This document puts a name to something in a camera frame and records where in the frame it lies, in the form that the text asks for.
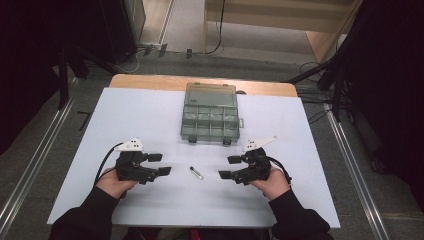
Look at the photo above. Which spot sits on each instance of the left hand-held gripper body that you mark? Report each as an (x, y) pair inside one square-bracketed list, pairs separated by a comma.
[(131, 166)]

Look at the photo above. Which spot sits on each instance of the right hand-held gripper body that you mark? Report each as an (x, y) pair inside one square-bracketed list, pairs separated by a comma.
[(255, 166)]

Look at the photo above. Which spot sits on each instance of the clear grey compartment box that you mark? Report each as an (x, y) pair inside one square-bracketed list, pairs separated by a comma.
[(210, 116)]

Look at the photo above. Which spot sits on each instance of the person's right hand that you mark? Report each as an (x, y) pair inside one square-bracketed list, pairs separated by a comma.
[(273, 185)]

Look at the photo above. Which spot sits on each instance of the person's left hand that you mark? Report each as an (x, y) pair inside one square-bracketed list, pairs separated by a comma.
[(111, 183)]

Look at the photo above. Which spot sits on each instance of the white table sheet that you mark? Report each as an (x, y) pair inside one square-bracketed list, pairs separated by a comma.
[(140, 116)]

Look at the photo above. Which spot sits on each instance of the wooden table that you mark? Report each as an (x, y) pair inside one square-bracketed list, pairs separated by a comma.
[(146, 81)]

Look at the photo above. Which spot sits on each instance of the black metal stand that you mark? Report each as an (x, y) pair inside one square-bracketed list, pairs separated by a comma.
[(63, 80)]

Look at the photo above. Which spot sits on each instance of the black tripod stand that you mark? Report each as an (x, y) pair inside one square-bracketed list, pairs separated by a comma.
[(313, 71)]

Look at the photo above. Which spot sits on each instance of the dark cabinet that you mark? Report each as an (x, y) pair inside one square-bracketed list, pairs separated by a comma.
[(121, 30)]

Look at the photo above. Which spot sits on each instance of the light wooden shelf unit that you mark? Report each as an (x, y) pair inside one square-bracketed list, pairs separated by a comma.
[(280, 16)]

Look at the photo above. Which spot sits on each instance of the metal floor rail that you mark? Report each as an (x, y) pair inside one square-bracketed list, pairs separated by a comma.
[(356, 173), (36, 160)]

